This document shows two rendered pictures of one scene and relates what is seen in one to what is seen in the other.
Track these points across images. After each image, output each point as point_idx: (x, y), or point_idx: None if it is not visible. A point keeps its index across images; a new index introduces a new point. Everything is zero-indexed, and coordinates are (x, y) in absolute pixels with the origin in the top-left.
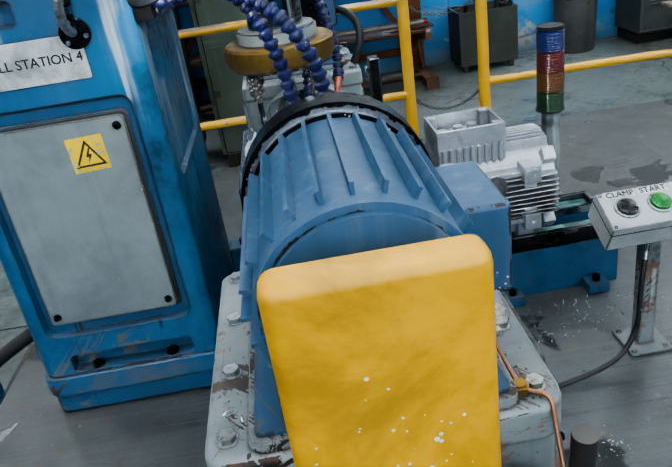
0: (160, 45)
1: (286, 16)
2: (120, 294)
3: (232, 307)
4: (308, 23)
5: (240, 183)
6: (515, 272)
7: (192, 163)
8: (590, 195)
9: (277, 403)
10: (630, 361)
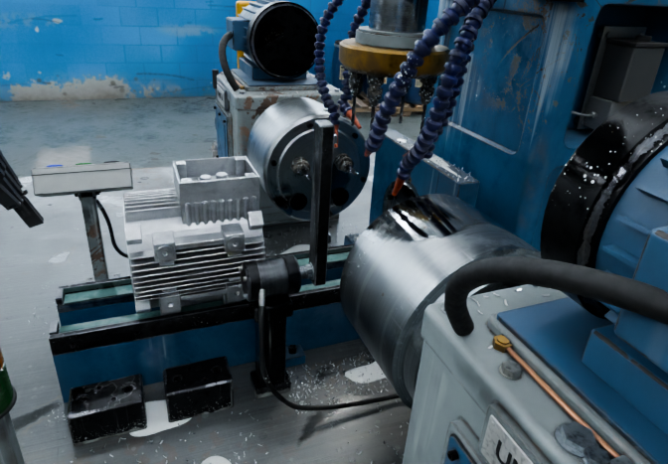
0: (492, 34)
1: None
2: None
3: (330, 86)
4: (359, 27)
5: (398, 132)
6: None
7: (461, 139)
8: (53, 324)
9: None
10: (123, 272)
